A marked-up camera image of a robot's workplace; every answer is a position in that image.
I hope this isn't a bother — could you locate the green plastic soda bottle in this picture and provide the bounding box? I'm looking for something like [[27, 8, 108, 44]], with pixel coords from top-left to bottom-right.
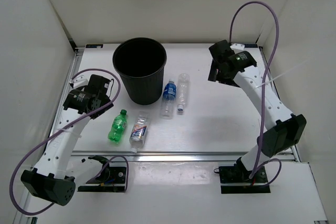
[[108, 109, 127, 144]]

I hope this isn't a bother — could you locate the clear unlabelled plastic bottle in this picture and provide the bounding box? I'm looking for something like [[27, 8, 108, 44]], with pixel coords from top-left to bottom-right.
[[176, 73, 190, 114]]

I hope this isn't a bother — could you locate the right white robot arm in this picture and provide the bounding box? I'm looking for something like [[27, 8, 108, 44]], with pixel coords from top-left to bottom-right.
[[209, 40, 307, 182]]

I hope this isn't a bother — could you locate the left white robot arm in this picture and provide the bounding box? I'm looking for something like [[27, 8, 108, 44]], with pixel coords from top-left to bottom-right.
[[20, 74, 113, 206]]

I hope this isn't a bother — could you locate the black ribbed plastic bin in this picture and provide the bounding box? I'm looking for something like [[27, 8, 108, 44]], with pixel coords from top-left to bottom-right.
[[112, 37, 167, 105]]

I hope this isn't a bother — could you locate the blue white sticker label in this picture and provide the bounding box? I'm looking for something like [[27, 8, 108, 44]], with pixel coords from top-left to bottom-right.
[[85, 44, 103, 49]]

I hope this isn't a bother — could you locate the clear bottle white blue label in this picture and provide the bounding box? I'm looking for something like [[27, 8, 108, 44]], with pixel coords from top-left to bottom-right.
[[129, 111, 150, 153]]

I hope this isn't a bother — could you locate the white zip tie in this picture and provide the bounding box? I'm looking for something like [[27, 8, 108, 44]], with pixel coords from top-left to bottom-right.
[[254, 59, 311, 89]]

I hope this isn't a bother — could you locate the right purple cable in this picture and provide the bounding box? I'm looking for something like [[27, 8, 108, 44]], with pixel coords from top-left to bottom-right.
[[229, 1, 282, 186]]

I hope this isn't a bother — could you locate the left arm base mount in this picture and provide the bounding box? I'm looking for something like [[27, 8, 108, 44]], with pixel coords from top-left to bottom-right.
[[77, 155, 129, 193]]

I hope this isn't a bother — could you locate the aluminium rail frame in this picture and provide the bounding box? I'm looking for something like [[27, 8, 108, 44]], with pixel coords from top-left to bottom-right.
[[20, 44, 327, 223]]

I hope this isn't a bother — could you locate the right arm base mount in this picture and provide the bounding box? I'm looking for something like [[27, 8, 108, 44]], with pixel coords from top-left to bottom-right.
[[214, 166, 271, 194]]

